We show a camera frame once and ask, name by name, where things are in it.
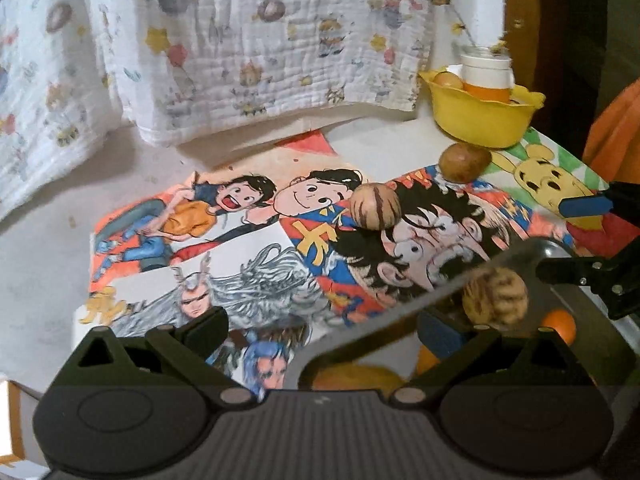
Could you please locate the small orange fruit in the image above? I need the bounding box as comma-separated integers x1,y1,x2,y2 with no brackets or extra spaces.
540,309,577,346

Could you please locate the silver metal tray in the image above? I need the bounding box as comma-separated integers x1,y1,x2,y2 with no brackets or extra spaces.
284,237,639,400

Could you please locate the winnie the pooh drawing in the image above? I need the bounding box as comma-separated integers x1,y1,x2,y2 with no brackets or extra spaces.
485,128,639,258

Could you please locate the colourful cartoon drawing mat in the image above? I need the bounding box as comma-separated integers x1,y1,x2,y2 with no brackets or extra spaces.
74,129,586,401

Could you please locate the yellow plastic bowl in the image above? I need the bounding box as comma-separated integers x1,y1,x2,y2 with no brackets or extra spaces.
420,70,546,150

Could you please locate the brown oval sapodilla fruit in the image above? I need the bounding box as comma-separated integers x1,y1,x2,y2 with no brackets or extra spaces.
438,143,491,184

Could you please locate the striped pepino melon rear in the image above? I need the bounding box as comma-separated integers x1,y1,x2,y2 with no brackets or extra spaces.
348,183,401,231

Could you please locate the white plastic jar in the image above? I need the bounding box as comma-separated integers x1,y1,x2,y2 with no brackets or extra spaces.
460,46,514,103

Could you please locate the pale fruit in bowl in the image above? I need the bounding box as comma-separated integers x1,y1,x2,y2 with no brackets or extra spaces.
433,70,464,90

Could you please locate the white printed muslin cloth right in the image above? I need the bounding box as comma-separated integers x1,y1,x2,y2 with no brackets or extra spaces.
93,0,436,145

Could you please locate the white printed muslin cloth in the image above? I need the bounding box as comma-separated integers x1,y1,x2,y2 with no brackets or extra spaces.
93,0,436,145
1,0,122,216

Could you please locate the white printed muslin cloth left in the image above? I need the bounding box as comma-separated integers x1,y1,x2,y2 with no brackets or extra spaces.
1,0,122,216

